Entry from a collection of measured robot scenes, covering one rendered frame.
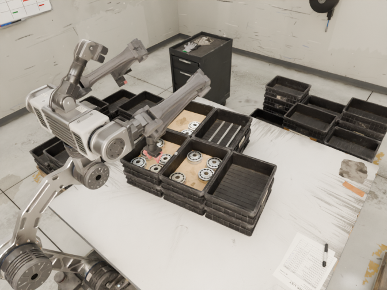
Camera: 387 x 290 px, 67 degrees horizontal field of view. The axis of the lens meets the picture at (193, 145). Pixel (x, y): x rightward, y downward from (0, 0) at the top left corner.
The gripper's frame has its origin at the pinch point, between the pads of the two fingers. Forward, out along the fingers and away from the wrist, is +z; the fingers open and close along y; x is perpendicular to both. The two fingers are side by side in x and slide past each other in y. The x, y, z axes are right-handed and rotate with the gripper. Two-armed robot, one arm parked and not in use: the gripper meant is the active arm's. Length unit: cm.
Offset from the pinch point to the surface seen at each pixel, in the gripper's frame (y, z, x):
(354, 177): -105, 23, -79
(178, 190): -22.0, 9.1, 5.1
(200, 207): -36.4, 16.8, 3.3
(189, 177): -20.3, 11.5, -8.6
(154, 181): -4.6, 10.6, 7.2
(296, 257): -94, 24, -3
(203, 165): -21.5, 11.4, -22.3
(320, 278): -108, 24, 1
